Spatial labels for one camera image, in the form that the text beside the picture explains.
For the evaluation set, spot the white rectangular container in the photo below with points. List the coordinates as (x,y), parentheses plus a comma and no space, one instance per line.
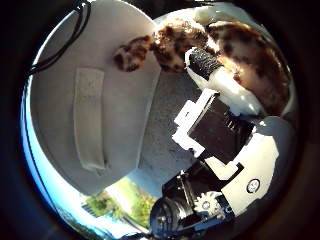
(126,116)

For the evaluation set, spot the brown spotted plush toy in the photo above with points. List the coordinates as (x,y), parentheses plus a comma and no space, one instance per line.
(253,56)

